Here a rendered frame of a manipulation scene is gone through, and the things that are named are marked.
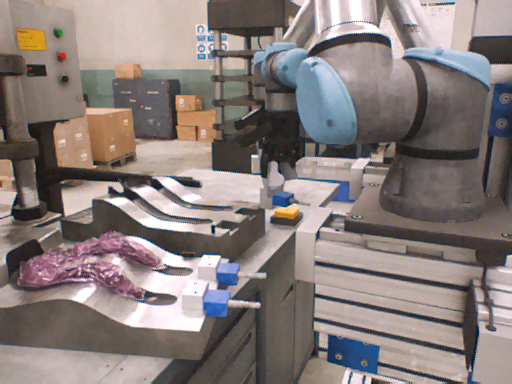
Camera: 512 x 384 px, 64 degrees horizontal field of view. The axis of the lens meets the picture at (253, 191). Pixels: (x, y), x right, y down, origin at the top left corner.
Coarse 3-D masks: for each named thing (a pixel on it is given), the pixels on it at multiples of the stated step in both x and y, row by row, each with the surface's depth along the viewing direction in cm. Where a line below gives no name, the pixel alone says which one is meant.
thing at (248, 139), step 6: (270, 120) 100; (264, 126) 100; (270, 126) 99; (252, 132) 102; (258, 132) 101; (264, 132) 100; (240, 138) 105; (246, 138) 104; (252, 138) 103; (258, 138) 102; (240, 144) 106; (246, 144) 104; (252, 144) 106
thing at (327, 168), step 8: (304, 160) 448; (312, 160) 446; (320, 160) 443; (328, 160) 441; (336, 160) 438; (344, 160) 435; (352, 160) 433; (296, 168) 415; (304, 168) 412; (312, 168) 410; (320, 168) 407; (328, 168) 405; (336, 168) 401; (344, 168) 400; (304, 176) 414; (312, 176) 412; (320, 176) 409; (328, 176) 407; (336, 176) 404; (344, 176) 402
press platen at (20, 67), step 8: (0, 56) 117; (8, 56) 118; (16, 56) 120; (0, 64) 117; (8, 64) 118; (16, 64) 120; (24, 64) 123; (0, 72) 119; (8, 72) 119; (16, 72) 121; (24, 72) 124
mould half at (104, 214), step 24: (144, 192) 113; (72, 216) 114; (96, 216) 107; (120, 216) 103; (144, 216) 104; (192, 216) 106; (216, 216) 105; (240, 216) 105; (264, 216) 115; (72, 240) 113; (168, 240) 99; (192, 240) 96; (216, 240) 93; (240, 240) 102
